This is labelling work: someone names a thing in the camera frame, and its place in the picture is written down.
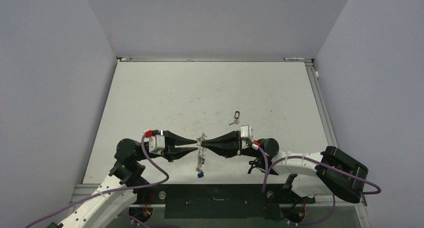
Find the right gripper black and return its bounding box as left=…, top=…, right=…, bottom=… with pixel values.
left=202, top=129, right=261, bottom=158

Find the metal disc keyring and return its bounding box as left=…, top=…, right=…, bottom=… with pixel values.
left=195, top=133, right=207, bottom=173

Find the key with black tag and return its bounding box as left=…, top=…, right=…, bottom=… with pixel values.
left=228, top=110, right=240, bottom=126

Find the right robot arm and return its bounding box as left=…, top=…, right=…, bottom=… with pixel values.
left=201, top=130, right=369, bottom=204

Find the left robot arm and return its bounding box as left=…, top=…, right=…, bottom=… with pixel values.
left=49, top=130, right=197, bottom=228

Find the red white marker pen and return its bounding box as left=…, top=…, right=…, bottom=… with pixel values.
left=283, top=57, right=306, bottom=62

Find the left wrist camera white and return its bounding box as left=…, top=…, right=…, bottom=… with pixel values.
left=148, top=130, right=166, bottom=155

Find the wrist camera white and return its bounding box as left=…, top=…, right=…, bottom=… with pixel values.
left=240, top=125, right=254, bottom=144
left=148, top=130, right=166, bottom=155

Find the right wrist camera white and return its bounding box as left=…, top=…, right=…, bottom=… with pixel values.
left=240, top=125, right=254, bottom=144

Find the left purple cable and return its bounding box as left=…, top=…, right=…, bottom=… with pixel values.
left=26, top=133, right=170, bottom=228

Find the purple cable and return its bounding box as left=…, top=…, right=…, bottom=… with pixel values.
left=26, top=133, right=170, bottom=228
left=255, top=143, right=382, bottom=196

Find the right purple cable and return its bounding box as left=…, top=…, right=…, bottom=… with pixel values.
left=255, top=143, right=382, bottom=196

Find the aluminium table frame rail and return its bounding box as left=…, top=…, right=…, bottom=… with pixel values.
left=304, top=59, right=372, bottom=228

